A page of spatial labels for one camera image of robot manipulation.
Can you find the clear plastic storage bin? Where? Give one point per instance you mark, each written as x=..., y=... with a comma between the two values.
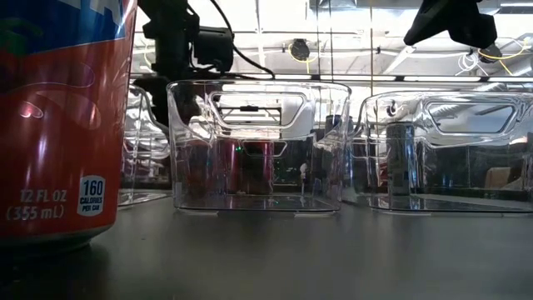
x=141, y=166
x=187, y=166
x=479, y=187

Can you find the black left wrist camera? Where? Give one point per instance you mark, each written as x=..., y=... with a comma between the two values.
x=214, y=50

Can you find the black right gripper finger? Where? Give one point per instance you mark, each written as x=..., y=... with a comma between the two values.
x=422, y=29

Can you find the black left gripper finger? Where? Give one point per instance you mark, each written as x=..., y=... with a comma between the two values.
x=183, y=104
x=158, y=100

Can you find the black round ceiling fixture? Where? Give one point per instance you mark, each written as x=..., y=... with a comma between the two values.
x=300, y=50

